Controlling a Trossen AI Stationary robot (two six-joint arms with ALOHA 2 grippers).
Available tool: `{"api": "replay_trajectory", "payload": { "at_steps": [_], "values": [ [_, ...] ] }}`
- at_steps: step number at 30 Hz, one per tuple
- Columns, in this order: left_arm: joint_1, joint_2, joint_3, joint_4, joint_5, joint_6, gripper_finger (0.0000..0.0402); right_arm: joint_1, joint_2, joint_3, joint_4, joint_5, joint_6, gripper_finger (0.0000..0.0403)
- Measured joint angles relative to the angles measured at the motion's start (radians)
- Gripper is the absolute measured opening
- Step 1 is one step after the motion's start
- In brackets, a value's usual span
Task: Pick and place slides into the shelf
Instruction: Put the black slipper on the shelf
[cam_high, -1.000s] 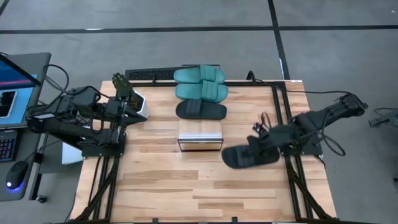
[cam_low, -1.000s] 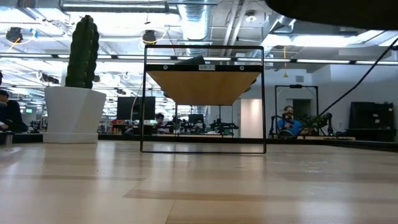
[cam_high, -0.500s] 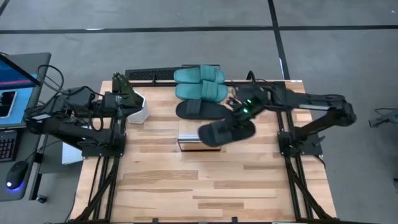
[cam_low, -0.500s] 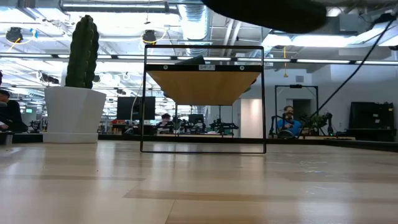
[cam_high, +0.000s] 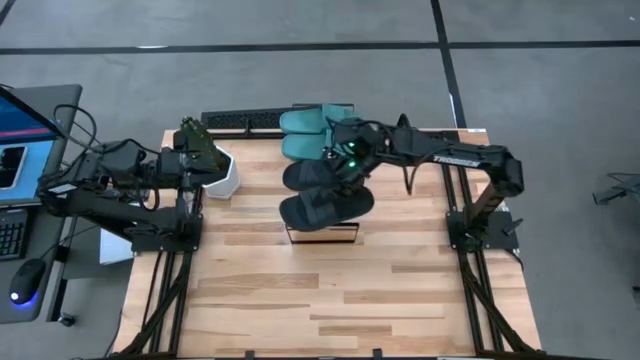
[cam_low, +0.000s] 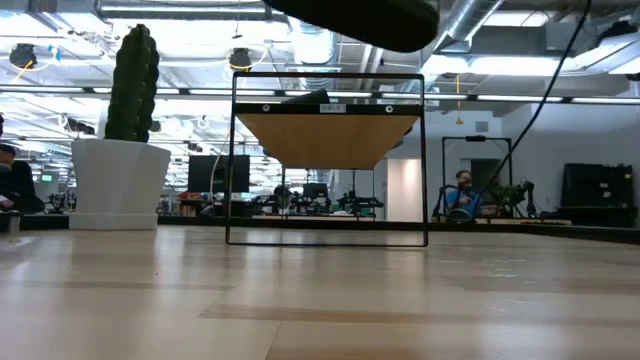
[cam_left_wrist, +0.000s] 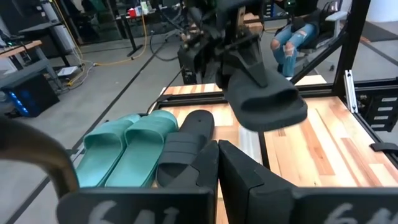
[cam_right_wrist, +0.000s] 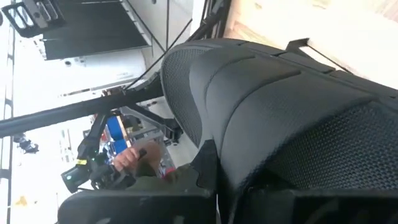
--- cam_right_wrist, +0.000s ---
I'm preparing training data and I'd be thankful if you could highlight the black bracket fixture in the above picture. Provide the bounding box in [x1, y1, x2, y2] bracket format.
[1, 0, 67, 39]

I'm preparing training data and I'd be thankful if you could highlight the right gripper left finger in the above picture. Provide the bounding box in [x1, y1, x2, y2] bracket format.
[57, 139, 218, 224]

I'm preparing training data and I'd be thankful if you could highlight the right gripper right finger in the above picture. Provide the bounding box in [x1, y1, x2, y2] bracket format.
[217, 177, 398, 224]

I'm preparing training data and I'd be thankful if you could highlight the wooden shelf with metal frame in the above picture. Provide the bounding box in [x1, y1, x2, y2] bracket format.
[223, 0, 398, 91]

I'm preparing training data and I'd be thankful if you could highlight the person's forearm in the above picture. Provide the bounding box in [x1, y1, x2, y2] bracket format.
[139, 141, 165, 177]

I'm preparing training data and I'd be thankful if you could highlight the person's hand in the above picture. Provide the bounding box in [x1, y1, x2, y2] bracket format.
[113, 146, 141, 173]

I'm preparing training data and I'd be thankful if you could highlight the dark rectangular panel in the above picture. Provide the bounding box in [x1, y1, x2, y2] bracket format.
[42, 0, 153, 61]

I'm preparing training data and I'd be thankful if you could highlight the black rubber slide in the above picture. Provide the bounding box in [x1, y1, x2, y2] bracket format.
[160, 37, 398, 191]

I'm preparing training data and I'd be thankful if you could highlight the person's body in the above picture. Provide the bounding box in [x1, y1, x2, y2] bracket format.
[126, 163, 201, 192]

